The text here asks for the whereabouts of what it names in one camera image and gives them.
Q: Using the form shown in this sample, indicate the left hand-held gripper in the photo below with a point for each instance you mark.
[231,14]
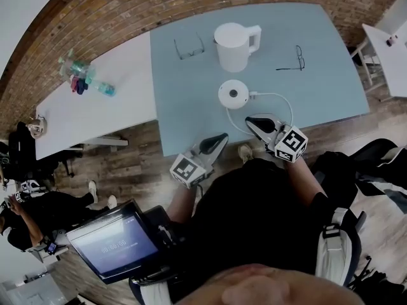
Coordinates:
[187,170]

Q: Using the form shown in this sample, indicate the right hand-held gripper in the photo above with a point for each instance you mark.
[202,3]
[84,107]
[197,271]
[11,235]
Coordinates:
[291,145]

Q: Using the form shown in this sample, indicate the white round kettle base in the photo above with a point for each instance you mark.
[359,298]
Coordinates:
[227,99]

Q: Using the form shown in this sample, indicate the white electric kettle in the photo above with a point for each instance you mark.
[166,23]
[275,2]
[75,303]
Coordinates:
[233,52]

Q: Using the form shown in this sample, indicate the person's left forearm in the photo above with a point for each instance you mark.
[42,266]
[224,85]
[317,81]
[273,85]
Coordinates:
[181,202]

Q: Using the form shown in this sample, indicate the person's right forearm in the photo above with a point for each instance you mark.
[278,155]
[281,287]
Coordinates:
[302,183]

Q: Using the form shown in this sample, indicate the person's beige shoe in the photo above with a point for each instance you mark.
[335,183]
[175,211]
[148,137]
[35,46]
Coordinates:
[245,152]

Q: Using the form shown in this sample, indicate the black framed eyeglasses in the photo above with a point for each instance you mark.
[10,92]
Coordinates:
[300,63]
[185,56]

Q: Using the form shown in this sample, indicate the person's torso in black shirt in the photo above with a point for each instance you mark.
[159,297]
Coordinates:
[248,218]

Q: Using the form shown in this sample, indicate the white table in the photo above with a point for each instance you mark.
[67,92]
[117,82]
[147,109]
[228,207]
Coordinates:
[391,65]
[111,119]

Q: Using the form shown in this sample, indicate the black office chair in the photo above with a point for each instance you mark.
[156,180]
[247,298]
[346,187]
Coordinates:
[375,149]
[20,151]

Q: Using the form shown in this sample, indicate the clear bottle with blue liquid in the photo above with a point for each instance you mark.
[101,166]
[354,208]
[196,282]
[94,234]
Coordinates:
[106,89]

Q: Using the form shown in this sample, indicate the black and white jacket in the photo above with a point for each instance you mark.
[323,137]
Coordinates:
[384,186]

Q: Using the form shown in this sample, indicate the person's head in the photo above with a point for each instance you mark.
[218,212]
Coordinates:
[260,288]

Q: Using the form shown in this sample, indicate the pink and navy cloth bundle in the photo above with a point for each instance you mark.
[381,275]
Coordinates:
[79,86]

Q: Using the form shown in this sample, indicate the clear green plastic bottle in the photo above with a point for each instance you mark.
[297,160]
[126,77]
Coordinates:
[78,68]

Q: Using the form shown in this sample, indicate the silver metal teapot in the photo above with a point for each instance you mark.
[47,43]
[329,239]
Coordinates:
[36,129]

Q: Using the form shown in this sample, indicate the black monitor mount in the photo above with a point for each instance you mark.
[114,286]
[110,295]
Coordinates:
[155,218]

